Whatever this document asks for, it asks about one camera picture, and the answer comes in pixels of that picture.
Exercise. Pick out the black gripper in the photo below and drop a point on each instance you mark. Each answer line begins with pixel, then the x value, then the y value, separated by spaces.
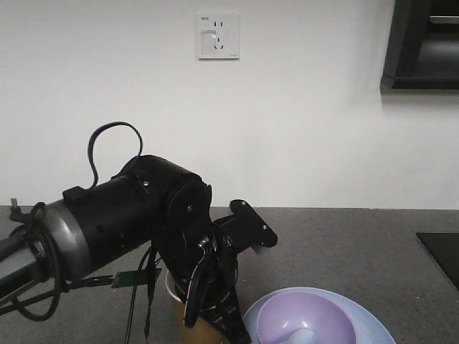
pixel 204 270

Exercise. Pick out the purple plastic bowl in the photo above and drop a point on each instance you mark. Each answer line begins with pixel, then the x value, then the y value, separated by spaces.
pixel 284 314

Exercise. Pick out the light blue plastic spoon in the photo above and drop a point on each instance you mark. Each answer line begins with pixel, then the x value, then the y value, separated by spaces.
pixel 302 336

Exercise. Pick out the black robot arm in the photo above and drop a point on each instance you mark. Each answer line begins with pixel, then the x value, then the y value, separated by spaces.
pixel 57 246

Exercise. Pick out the light blue plastic plate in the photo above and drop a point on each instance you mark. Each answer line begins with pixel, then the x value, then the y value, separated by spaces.
pixel 368 328

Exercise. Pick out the black induction cooktop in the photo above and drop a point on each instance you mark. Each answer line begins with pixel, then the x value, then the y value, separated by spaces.
pixel 444 249

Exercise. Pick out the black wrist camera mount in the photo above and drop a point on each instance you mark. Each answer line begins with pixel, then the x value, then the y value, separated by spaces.
pixel 244 228

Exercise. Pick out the white wall socket centre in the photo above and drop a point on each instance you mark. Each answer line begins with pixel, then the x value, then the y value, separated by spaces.
pixel 217 36

